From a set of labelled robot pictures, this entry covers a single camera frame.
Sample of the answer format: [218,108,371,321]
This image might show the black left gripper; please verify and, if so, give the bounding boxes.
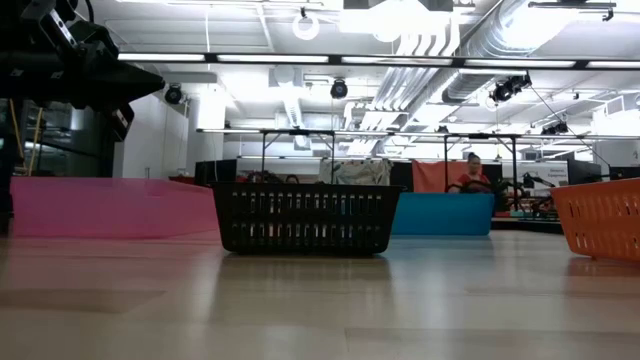
[29,0,166,142]

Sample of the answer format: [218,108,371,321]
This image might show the orange slotted basket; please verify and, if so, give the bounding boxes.
[549,177,640,264]

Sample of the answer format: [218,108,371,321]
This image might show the black monitor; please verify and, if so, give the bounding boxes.
[194,159,239,187]
[567,159,604,187]
[608,165,640,182]

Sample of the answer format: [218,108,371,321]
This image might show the pink plastic bin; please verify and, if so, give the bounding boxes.
[9,175,220,240]

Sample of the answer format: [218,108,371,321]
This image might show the black overhead light bar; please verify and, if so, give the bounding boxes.
[117,51,640,71]

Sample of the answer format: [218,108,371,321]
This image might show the black slotted basket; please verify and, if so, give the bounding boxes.
[209,181,405,257]

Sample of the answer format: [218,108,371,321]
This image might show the patterned hanging cloth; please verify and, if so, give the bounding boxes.
[318,158,394,187]

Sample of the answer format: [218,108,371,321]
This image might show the black partition panel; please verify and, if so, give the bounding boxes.
[390,162,414,194]

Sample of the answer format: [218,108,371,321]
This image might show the orange hanging cloth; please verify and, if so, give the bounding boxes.
[412,159,470,194]

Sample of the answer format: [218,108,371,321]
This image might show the blue plastic bin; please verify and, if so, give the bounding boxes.
[391,192,496,237]

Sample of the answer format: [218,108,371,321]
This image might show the small black ceiling lamps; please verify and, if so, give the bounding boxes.
[541,121,570,137]

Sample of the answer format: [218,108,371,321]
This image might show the white sign board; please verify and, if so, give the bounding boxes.
[502,160,570,197]

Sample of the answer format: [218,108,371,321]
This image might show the yellow extension cable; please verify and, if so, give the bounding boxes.
[8,97,47,177]

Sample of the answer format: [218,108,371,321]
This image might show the white ring light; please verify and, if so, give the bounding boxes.
[291,12,321,42]

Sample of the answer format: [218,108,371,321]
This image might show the black frame stand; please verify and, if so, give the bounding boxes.
[259,128,337,185]
[443,132,521,212]

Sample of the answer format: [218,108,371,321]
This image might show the black ceiling camera cluster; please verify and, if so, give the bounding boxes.
[488,73,533,105]

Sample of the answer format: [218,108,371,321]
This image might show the silver ventilation duct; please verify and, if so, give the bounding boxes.
[442,0,581,105]

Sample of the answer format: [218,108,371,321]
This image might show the black metal table frame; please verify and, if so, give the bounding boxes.
[492,215,565,235]

